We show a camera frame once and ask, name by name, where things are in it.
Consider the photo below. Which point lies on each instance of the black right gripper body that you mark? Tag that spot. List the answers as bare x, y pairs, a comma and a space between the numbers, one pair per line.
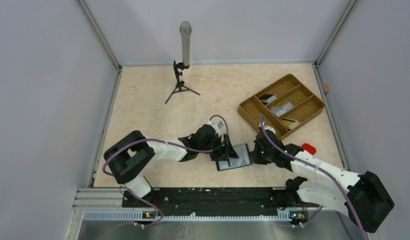
261, 156

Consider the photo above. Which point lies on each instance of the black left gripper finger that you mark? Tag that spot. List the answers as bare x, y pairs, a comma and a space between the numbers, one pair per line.
229, 151
217, 156

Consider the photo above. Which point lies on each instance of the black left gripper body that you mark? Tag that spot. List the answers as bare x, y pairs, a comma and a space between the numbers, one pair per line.
215, 143

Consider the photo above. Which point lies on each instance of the silver credit card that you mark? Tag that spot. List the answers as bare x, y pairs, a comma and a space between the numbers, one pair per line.
224, 165

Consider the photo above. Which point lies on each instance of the black leather card holder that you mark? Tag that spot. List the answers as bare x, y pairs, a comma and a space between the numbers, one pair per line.
244, 157

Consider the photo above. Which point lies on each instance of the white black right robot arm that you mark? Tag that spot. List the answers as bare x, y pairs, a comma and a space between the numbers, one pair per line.
361, 197

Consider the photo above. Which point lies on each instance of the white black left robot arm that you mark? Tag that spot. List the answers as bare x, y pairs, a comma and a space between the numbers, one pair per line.
128, 157

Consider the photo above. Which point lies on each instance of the gold card stack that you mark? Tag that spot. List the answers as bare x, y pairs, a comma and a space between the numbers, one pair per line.
290, 123

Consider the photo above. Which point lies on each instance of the silver card stack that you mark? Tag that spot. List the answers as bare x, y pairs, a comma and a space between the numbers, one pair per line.
280, 110

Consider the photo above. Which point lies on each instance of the black card stack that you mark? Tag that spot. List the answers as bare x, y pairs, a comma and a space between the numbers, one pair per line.
267, 98

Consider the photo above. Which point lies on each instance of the red yellow emergency stop button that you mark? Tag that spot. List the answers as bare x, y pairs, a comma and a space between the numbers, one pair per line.
309, 148

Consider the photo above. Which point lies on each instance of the woven wicker divided tray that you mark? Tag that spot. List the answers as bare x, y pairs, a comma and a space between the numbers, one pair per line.
307, 105

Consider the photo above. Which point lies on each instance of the black mini tripod stand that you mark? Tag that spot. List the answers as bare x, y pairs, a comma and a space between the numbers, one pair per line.
180, 87

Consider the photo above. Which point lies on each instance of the grey microphone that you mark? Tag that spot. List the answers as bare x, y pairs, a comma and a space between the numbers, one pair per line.
185, 30

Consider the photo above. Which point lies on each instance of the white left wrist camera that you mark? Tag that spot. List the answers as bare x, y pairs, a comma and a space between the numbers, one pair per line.
217, 126

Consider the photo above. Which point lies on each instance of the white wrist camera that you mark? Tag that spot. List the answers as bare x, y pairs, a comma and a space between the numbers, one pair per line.
270, 129
217, 126

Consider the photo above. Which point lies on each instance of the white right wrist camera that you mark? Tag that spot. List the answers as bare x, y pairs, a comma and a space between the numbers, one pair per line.
270, 129

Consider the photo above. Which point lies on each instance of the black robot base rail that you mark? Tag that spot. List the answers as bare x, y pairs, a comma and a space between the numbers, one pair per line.
217, 201

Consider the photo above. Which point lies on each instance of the small wooden wall block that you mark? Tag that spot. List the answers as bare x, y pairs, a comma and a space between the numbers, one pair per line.
325, 88

